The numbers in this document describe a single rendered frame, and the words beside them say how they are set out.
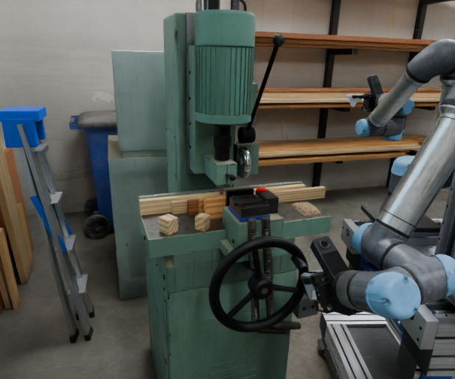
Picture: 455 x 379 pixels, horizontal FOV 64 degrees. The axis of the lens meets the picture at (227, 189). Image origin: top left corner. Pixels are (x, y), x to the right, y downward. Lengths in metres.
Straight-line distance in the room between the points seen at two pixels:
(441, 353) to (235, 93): 0.89
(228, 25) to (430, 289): 0.79
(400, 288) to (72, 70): 3.09
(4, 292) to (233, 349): 1.51
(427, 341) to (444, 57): 0.89
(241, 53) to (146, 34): 2.37
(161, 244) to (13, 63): 2.63
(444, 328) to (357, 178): 3.46
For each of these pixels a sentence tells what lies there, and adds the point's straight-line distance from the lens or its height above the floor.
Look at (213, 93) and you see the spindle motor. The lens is 1.08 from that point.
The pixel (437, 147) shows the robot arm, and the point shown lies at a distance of 0.84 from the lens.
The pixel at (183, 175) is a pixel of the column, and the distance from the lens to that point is 1.37.
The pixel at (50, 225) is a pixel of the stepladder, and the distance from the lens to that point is 1.84.
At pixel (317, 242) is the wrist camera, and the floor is 1.00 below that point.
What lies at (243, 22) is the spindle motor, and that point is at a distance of 1.09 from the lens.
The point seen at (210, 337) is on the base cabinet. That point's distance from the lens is 1.30.
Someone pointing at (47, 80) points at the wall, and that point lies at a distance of 3.44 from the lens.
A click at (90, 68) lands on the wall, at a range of 3.40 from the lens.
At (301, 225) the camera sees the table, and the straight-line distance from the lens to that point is 1.21.
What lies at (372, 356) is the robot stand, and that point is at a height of 0.21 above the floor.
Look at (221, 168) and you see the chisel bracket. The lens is 1.15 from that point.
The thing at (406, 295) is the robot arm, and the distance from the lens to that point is 0.69.
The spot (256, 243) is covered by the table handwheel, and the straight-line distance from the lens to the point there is 0.93.
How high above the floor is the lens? 1.38
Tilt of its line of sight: 19 degrees down
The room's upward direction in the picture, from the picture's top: 2 degrees clockwise
